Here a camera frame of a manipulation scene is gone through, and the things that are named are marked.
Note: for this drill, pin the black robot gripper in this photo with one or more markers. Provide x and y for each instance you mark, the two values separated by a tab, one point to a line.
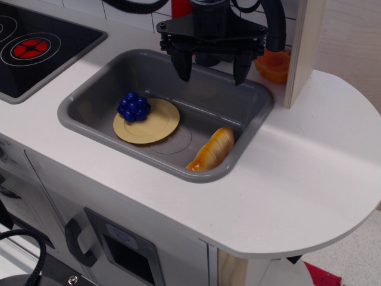
212	28

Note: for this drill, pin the blue toy blueberry cluster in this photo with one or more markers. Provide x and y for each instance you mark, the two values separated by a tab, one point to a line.
134	108

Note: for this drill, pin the yellow round toy plate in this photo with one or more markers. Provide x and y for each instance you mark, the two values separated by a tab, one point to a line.
162	120

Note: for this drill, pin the grey plastic sink basin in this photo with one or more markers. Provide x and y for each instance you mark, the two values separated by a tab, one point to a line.
208	101

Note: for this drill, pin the orange toy fruit half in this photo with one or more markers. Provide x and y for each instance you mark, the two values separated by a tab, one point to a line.
274	66

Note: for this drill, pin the red bottle behind gripper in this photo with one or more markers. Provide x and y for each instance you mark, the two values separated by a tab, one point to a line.
180	8

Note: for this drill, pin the dark grey toy faucet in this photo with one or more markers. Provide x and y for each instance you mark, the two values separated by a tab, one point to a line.
275	19

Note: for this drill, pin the orange toy bread loaf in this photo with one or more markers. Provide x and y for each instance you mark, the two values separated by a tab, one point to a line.
214	151

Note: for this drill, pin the black toy stovetop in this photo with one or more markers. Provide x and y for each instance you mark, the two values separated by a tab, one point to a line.
36	48

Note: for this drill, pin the white toy oven door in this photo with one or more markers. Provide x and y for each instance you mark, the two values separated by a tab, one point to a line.
132	245

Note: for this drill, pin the red cloth on floor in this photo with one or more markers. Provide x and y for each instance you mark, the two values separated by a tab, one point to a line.
321	277

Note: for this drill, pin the wooden side post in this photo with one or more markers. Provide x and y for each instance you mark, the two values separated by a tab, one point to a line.
309	23

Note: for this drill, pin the black oven door handle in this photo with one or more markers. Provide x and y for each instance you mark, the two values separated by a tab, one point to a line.
72	233

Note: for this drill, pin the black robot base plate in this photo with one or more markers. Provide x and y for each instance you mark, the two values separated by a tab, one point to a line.
61	279

